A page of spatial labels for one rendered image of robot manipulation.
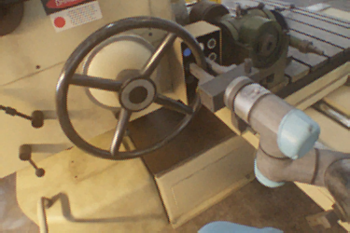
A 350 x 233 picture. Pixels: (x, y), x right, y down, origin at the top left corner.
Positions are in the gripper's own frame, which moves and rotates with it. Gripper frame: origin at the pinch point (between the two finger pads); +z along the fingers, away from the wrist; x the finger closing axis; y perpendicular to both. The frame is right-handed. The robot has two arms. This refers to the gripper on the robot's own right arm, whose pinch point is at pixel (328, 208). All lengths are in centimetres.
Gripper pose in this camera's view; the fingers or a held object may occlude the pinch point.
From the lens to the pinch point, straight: 79.1
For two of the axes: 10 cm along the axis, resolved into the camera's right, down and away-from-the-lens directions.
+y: 4.2, 7.9, -4.5
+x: 8.9, -2.7, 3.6
